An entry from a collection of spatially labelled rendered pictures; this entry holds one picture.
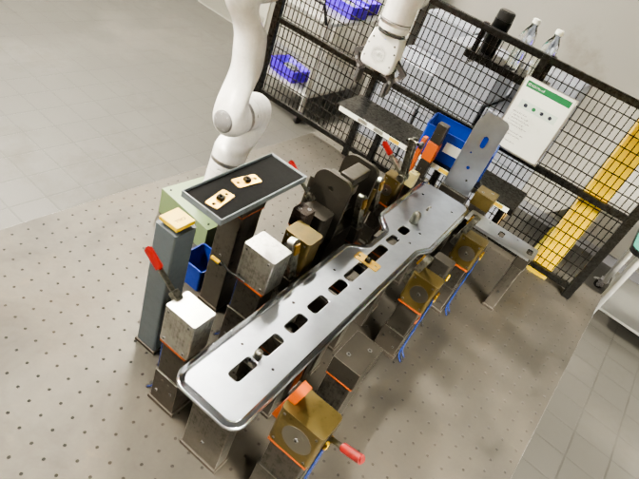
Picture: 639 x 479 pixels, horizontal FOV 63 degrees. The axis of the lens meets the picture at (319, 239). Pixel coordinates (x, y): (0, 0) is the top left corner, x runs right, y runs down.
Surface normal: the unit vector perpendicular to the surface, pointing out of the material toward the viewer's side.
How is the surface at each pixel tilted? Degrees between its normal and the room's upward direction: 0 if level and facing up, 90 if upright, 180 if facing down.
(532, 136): 90
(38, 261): 0
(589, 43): 90
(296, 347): 0
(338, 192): 90
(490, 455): 0
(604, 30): 90
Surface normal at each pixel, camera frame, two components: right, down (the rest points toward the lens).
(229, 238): -0.54, 0.38
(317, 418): 0.31, -0.74
